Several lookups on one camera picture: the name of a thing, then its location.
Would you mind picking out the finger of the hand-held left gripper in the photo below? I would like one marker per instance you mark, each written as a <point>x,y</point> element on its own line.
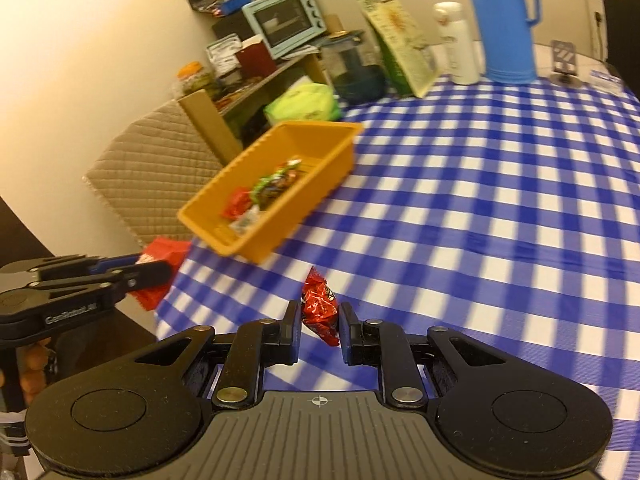
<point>117,263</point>
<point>150,275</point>

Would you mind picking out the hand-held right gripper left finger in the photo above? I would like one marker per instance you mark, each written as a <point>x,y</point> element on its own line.
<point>292,335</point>

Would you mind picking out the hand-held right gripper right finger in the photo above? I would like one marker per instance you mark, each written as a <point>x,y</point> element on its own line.
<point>350,335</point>

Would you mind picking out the plain red snack packet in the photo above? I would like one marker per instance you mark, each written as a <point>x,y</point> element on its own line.
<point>170,250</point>

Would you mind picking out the small red candy packet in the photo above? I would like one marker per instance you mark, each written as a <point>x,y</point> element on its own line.
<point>320,305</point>

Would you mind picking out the clear bag of candies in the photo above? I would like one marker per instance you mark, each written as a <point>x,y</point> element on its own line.
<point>245,221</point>

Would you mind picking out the large red snack packet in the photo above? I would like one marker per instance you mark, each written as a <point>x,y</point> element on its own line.
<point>237,202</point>

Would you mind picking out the orange plastic tray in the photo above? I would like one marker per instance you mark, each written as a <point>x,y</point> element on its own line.
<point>300,200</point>

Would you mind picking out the white green snack packet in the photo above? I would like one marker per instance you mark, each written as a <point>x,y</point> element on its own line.
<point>270,187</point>

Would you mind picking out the chair with quilted beige cover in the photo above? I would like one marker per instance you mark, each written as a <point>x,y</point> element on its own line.
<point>150,175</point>

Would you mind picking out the blue white checkered tablecloth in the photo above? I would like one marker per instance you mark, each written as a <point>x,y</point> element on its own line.
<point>450,235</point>

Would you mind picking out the orange lid jar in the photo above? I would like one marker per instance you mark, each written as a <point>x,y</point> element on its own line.
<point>195,80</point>

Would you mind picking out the green tissue pack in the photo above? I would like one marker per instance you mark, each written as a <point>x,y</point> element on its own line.
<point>300,102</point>

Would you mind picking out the white printed packet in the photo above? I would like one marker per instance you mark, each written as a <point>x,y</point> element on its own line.
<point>223,55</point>

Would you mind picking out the dark red box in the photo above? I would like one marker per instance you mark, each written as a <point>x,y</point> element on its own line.
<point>256,57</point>

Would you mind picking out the wooden shelf unit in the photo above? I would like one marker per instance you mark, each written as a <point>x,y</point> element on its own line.
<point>290,69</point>

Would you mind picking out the glass jar dark lid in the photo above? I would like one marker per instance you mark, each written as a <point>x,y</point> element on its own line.
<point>357,80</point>

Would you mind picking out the black box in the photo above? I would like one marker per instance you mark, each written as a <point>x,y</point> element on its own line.
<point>230,26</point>

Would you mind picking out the blue carton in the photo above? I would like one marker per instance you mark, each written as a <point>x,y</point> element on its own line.
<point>235,5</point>

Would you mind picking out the light blue toaster oven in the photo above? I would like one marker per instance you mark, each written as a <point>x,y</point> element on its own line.
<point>285,20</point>

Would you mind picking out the green standing snack bag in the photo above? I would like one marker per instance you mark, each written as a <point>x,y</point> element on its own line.
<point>400,45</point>

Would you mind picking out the white drink bottle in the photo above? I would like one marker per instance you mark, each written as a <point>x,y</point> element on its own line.
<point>457,45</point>

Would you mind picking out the blue thermos jug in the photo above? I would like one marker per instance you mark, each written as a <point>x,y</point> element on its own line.
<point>505,25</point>

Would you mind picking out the grey phone stand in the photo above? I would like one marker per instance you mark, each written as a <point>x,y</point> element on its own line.
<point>565,60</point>

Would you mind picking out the small blue white box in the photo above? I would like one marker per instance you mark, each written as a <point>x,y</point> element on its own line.
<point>605,80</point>

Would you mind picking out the black white appliance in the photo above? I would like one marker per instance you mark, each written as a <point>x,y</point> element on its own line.
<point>620,25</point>

